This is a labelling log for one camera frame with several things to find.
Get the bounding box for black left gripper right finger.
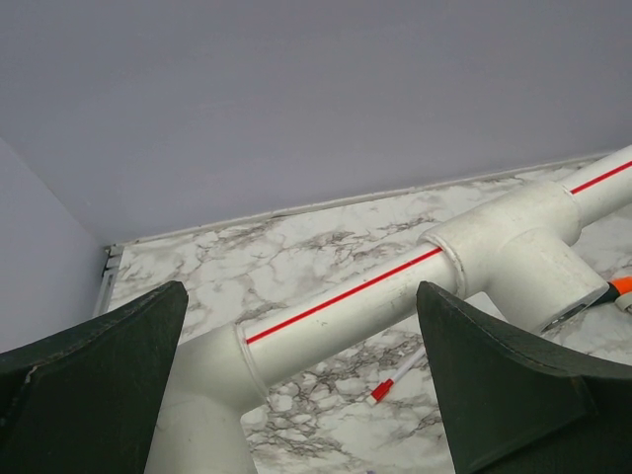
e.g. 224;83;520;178
417;281;631;473

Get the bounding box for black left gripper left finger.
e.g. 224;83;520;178
1;280;189;473

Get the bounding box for red capped white marker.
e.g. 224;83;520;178
366;347;426;406

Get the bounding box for white pipe frame with tees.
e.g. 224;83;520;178
146;148;631;473

